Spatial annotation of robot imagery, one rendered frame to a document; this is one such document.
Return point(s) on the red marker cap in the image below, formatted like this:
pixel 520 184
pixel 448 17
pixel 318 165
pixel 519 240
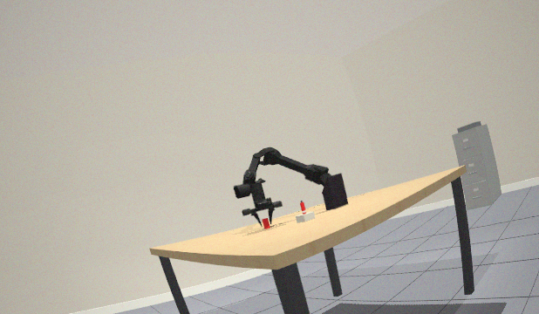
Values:
pixel 266 224

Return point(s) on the white square block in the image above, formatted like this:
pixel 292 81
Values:
pixel 306 217

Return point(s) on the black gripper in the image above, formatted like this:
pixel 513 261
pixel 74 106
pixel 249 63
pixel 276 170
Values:
pixel 276 204

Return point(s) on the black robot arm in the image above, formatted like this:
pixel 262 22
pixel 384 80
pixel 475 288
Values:
pixel 272 156

